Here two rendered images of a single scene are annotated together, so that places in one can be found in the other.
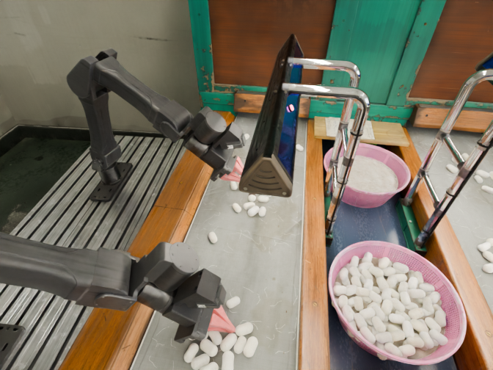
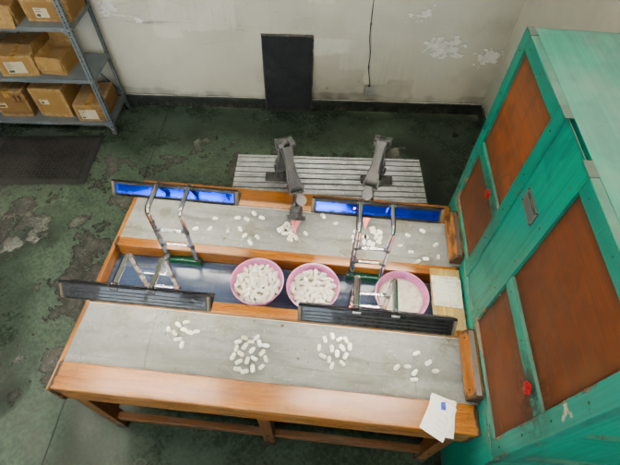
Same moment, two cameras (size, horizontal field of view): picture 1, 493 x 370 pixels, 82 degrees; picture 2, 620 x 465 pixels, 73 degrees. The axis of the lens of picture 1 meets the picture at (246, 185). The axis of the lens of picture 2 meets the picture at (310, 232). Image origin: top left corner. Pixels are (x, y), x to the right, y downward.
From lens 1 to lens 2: 1.84 m
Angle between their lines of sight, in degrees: 55
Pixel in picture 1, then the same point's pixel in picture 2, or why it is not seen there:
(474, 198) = (387, 356)
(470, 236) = (354, 339)
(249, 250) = (330, 238)
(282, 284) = (315, 250)
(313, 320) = (299, 256)
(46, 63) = not seen: hidden behind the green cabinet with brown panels
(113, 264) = (296, 184)
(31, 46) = not seen: hidden behind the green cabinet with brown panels
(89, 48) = not seen: hidden behind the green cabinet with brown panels
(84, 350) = (285, 196)
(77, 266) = (292, 175)
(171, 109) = (372, 176)
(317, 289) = (312, 258)
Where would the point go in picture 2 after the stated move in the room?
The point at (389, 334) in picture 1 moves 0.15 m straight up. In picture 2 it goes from (297, 284) to (297, 268)
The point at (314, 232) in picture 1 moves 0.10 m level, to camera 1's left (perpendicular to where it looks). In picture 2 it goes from (341, 260) to (339, 244)
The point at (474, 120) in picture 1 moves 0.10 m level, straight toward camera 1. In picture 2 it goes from (468, 374) to (447, 359)
